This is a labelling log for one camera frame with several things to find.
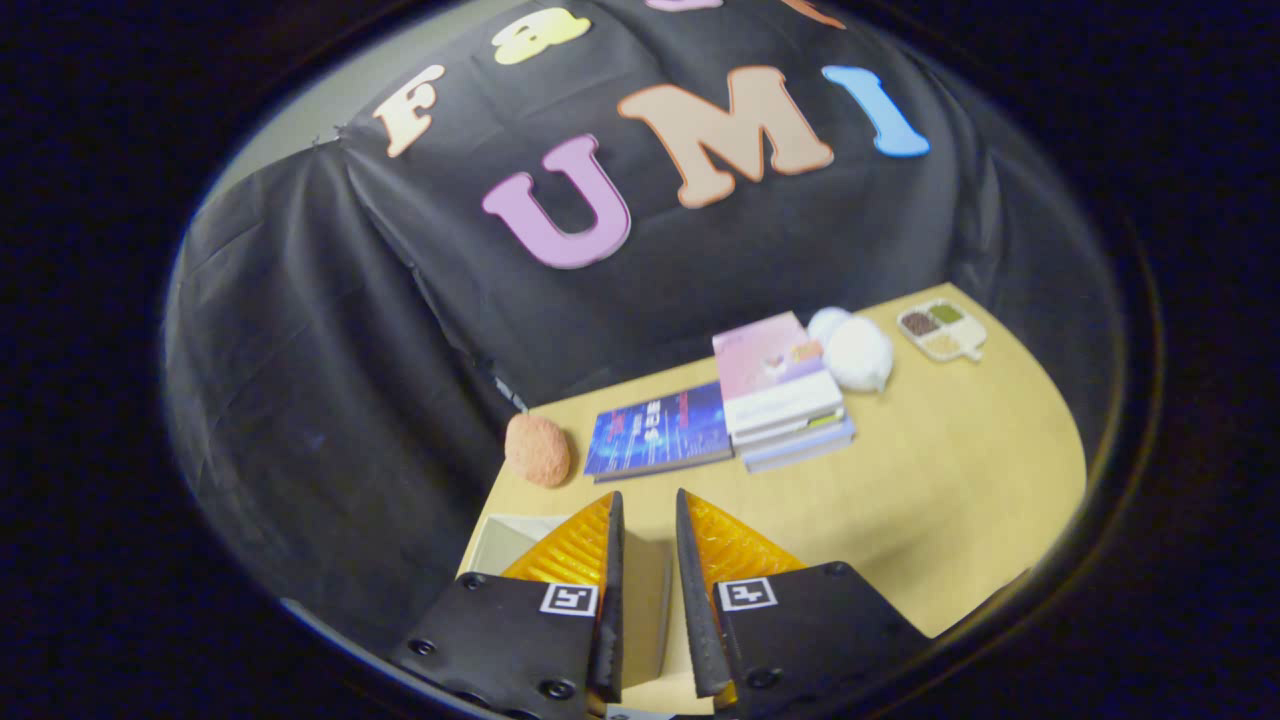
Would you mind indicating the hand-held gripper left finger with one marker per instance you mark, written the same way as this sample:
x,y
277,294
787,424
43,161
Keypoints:
x,y
608,620

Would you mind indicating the small white plush ball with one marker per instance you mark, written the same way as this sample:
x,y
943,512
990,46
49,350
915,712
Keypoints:
x,y
825,322

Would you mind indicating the beige storage box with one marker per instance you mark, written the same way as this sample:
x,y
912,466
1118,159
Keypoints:
x,y
648,610

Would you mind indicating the pink cover book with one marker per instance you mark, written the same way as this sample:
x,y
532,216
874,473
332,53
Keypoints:
x,y
770,370

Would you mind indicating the compartment tray of grains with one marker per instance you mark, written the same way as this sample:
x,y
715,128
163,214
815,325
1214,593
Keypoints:
x,y
940,330

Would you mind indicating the orange sponge ball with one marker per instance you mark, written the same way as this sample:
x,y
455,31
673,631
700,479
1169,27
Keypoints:
x,y
538,450

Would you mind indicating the pale blue book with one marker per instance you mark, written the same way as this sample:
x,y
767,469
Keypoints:
x,y
800,452

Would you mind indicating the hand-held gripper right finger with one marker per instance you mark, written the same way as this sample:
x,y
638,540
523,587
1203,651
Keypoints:
x,y
698,620

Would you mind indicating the white book with green edge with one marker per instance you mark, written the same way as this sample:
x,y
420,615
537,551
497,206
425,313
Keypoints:
x,y
795,427

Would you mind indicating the large white plush ball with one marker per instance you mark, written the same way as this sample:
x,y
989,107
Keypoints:
x,y
858,355

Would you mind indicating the dark blue book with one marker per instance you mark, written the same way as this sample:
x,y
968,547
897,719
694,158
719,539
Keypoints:
x,y
655,432

